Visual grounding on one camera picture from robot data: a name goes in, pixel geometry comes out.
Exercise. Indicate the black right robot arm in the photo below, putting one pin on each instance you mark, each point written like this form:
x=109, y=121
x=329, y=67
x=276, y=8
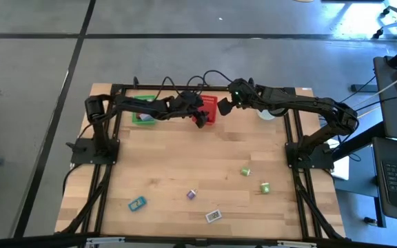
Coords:
x=305, y=101

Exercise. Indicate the black table clamp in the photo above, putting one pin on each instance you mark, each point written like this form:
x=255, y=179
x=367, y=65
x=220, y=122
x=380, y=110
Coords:
x=135, y=81

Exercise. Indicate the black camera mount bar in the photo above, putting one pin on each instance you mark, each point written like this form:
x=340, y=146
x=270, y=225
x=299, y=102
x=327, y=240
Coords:
x=47, y=241

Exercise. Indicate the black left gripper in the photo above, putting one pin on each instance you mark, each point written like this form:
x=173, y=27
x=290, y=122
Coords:
x=184, y=101

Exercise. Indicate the white paper sheet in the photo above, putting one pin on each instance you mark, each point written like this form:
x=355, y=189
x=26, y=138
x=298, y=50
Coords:
x=341, y=172

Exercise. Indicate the white digital thermometer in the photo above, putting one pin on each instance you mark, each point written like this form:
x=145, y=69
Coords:
x=213, y=216

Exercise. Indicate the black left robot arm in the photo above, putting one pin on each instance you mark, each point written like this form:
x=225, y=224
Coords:
x=133, y=103

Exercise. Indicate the teal digital thermometer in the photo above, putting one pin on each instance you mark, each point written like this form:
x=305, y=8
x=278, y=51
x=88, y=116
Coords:
x=137, y=203

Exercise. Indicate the red plastic basket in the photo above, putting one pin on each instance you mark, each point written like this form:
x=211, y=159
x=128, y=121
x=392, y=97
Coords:
x=210, y=103

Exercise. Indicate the white office chair base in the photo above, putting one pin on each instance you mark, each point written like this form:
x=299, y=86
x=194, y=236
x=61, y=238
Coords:
x=396, y=23

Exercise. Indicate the green plastic basket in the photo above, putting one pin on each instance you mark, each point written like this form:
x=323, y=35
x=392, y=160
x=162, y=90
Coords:
x=137, y=118

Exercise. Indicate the black desk stand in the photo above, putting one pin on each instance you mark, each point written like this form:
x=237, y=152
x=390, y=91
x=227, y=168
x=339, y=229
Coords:
x=379, y=210

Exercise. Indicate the black aluminium table frame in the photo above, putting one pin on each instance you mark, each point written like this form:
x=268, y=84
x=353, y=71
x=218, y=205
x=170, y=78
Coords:
x=150, y=87

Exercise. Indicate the purple white charger cube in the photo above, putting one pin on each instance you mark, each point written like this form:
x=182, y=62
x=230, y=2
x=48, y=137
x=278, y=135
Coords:
x=191, y=195

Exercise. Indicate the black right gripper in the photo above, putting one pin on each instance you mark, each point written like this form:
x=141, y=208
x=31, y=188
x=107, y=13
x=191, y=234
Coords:
x=241, y=93

